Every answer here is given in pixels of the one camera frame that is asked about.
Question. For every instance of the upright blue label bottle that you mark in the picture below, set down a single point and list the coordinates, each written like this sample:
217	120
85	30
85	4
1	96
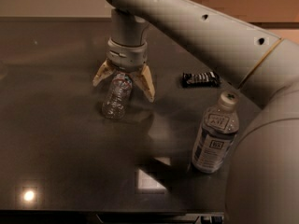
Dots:
218	129

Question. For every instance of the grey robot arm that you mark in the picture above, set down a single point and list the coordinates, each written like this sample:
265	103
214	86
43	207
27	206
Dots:
263	180

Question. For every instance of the black rxbar chocolate wrapper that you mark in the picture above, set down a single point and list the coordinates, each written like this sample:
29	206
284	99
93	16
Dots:
207	79

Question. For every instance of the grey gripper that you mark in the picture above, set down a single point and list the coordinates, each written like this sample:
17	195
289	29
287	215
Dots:
127	56

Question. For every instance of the clear water bottle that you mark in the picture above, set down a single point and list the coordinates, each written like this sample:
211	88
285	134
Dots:
118	95

